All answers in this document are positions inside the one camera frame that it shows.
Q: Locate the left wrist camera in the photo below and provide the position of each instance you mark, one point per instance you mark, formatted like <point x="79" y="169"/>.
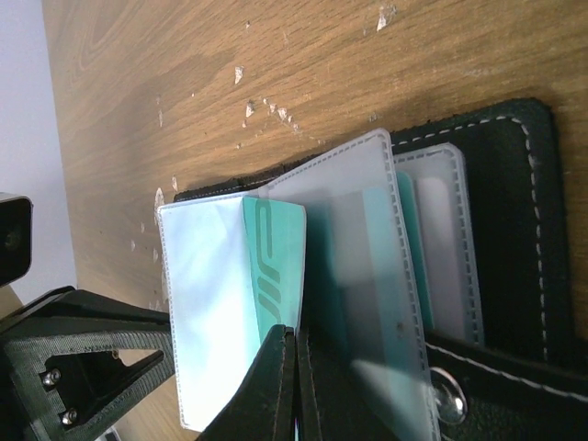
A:
<point x="15" y="237"/>

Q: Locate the black leather card holder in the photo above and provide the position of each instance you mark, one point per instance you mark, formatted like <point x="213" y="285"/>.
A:
<point x="483" y="212"/>

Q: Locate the teal vip card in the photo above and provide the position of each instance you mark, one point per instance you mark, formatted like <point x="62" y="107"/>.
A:
<point x="275" y="234"/>
<point x="374" y="275"/>

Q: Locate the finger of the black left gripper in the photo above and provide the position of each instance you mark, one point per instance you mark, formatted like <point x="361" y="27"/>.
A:
<point x="74" y="362"/>

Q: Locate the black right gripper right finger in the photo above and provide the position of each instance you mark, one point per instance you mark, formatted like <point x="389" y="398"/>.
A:
<point x="328" y="405"/>

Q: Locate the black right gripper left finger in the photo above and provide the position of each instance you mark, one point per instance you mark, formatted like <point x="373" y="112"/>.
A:
<point x="263" y="406"/>

